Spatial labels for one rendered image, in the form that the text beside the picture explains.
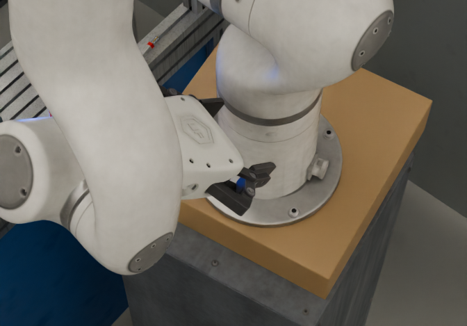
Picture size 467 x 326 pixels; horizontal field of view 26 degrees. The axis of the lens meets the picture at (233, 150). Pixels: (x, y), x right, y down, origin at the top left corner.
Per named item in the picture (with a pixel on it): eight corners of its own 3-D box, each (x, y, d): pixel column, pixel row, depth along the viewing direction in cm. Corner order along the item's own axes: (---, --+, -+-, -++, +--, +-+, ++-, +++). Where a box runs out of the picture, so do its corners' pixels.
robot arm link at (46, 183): (173, 158, 88) (108, 92, 91) (64, 174, 77) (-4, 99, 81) (131, 229, 91) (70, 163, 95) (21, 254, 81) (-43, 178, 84)
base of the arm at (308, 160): (363, 126, 131) (379, 42, 115) (309, 250, 123) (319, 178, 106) (228, 78, 135) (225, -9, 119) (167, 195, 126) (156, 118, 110)
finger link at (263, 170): (255, 191, 99) (292, 183, 104) (236, 167, 100) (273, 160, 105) (236, 212, 100) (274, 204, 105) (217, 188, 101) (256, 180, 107)
